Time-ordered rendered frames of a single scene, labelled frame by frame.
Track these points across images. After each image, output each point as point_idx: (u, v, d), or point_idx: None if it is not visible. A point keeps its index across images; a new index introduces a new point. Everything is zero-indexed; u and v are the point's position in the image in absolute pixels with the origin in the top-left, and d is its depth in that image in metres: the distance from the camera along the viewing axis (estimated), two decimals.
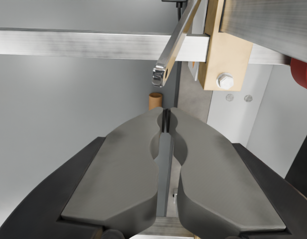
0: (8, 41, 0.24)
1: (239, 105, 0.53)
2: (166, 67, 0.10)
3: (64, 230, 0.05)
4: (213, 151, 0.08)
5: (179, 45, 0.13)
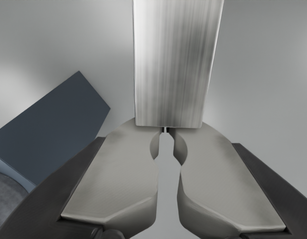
0: (168, 69, 0.07)
1: None
2: None
3: (64, 230, 0.05)
4: (213, 151, 0.08)
5: None
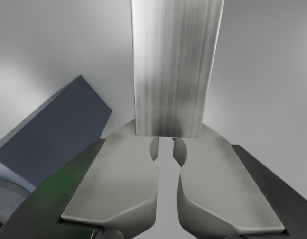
0: (167, 84, 0.08)
1: None
2: None
3: (64, 232, 0.05)
4: (212, 152, 0.08)
5: None
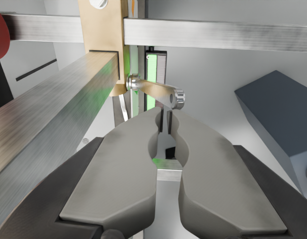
0: (291, 40, 0.24)
1: None
2: (171, 105, 0.12)
3: (62, 231, 0.05)
4: (214, 153, 0.08)
5: (157, 91, 0.15)
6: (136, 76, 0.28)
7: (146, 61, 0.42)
